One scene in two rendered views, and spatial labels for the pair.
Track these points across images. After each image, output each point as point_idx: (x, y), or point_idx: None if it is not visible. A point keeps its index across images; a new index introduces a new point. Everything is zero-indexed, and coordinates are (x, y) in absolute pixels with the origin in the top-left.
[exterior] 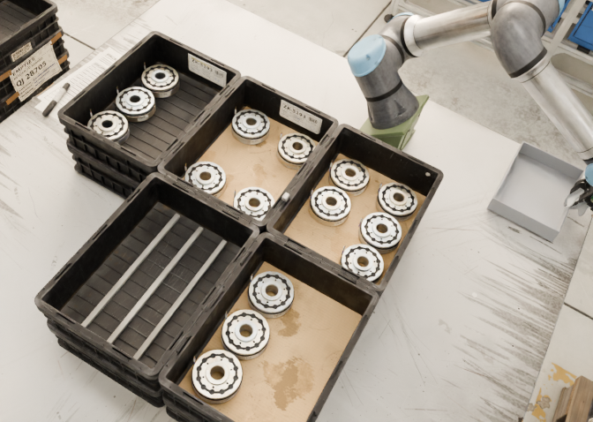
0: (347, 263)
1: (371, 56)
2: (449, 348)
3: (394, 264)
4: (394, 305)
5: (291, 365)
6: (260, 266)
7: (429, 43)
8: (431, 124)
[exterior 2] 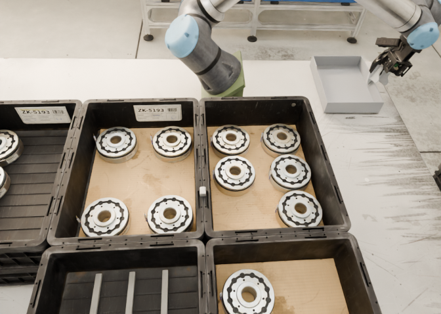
0: (289, 218)
1: (189, 32)
2: (386, 233)
3: (338, 195)
4: None
5: None
6: (214, 272)
7: (228, 3)
8: (244, 75)
